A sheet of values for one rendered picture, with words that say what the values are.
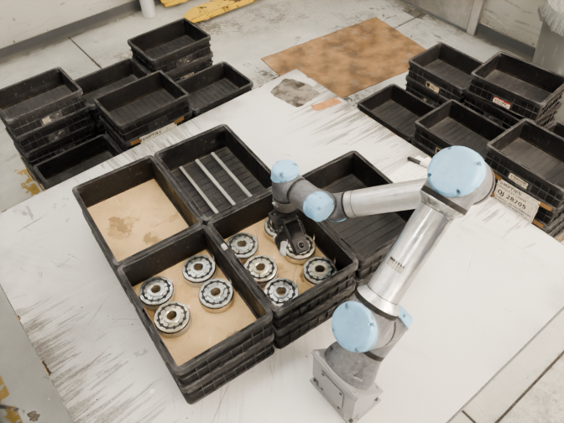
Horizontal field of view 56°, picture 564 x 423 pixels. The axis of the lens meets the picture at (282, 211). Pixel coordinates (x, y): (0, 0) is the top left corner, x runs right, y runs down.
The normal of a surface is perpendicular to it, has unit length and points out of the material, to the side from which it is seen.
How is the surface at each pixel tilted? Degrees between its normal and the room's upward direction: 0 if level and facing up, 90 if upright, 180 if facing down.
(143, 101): 0
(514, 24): 90
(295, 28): 0
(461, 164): 36
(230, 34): 0
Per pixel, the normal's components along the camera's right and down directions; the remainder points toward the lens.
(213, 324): -0.03, -0.67
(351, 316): -0.59, -0.03
